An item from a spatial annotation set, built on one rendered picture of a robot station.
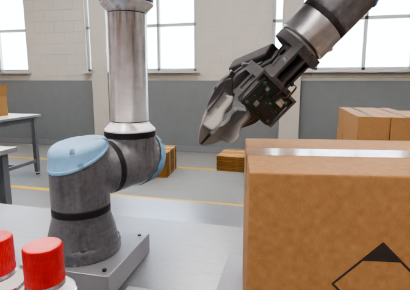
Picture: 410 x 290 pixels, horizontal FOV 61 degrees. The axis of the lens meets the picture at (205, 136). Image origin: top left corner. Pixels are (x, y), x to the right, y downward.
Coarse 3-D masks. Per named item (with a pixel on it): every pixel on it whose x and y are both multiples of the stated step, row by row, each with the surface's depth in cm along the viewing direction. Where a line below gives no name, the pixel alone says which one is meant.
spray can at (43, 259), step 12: (36, 240) 31; (48, 240) 31; (60, 240) 31; (24, 252) 29; (36, 252) 29; (48, 252) 29; (60, 252) 30; (24, 264) 29; (36, 264) 29; (48, 264) 29; (60, 264) 30; (24, 276) 30; (36, 276) 29; (48, 276) 29; (60, 276) 30; (24, 288) 30; (36, 288) 29; (48, 288) 30; (60, 288) 30; (72, 288) 31
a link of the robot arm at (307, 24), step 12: (300, 12) 49; (312, 12) 47; (288, 24) 49; (300, 24) 48; (312, 24) 47; (324, 24) 47; (300, 36) 48; (312, 36) 47; (324, 36) 48; (336, 36) 48; (312, 48) 48; (324, 48) 49
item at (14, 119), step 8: (0, 120) 387; (8, 120) 398; (16, 120) 417; (24, 120) 429; (32, 120) 442; (32, 128) 445; (32, 136) 447; (32, 144) 449; (32, 160) 447; (16, 168) 419
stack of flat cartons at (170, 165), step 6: (168, 150) 453; (174, 150) 478; (168, 156) 447; (174, 156) 483; (168, 162) 449; (174, 162) 480; (168, 168) 448; (174, 168) 480; (162, 174) 442; (168, 174) 449
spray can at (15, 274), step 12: (0, 240) 31; (12, 240) 32; (0, 252) 31; (12, 252) 32; (0, 264) 31; (12, 264) 32; (0, 276) 31; (12, 276) 32; (0, 288) 31; (12, 288) 31
